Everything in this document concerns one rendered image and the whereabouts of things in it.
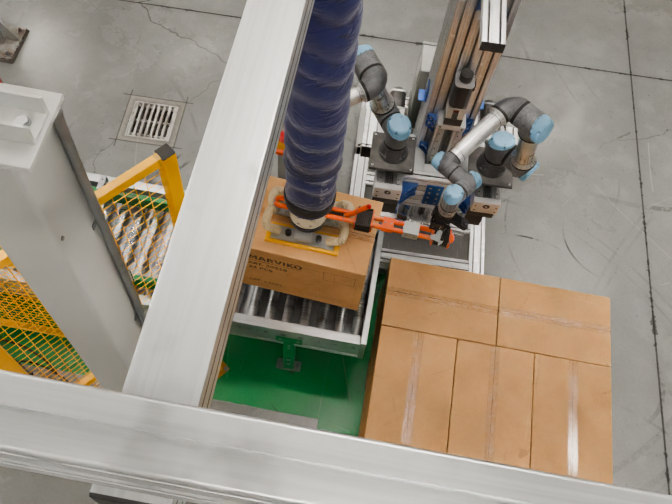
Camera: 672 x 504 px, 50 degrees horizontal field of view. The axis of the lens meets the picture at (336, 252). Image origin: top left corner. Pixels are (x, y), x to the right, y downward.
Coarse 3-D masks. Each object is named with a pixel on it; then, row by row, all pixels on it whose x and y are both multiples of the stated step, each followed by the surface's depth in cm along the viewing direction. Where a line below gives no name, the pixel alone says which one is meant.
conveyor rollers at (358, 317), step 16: (112, 208) 390; (128, 208) 390; (144, 208) 390; (144, 240) 381; (128, 256) 376; (144, 256) 376; (368, 272) 381; (256, 288) 372; (240, 304) 369; (256, 304) 368; (272, 304) 368; (288, 304) 369; (304, 304) 370; (288, 320) 365; (304, 320) 366; (320, 320) 366; (336, 320) 368
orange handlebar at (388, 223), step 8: (280, 152) 331; (336, 208) 319; (328, 216) 317; (336, 216) 317; (376, 216) 319; (384, 216) 319; (376, 224) 317; (384, 224) 317; (392, 224) 317; (400, 224) 318; (400, 232) 316
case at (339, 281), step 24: (336, 192) 339; (360, 240) 328; (264, 264) 334; (288, 264) 328; (312, 264) 322; (336, 264) 322; (360, 264) 322; (288, 288) 351; (312, 288) 345; (336, 288) 338; (360, 288) 332
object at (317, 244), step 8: (280, 224) 327; (288, 232) 322; (320, 232) 327; (264, 240) 324; (272, 240) 323; (280, 240) 323; (288, 240) 323; (296, 240) 323; (312, 240) 324; (320, 240) 322; (304, 248) 323; (312, 248) 323; (320, 248) 323; (328, 248) 323; (336, 248) 323; (336, 256) 324
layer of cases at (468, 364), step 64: (384, 320) 369; (448, 320) 372; (512, 320) 375; (576, 320) 377; (384, 384) 353; (448, 384) 356; (512, 384) 358; (576, 384) 361; (448, 448) 341; (512, 448) 343; (576, 448) 346
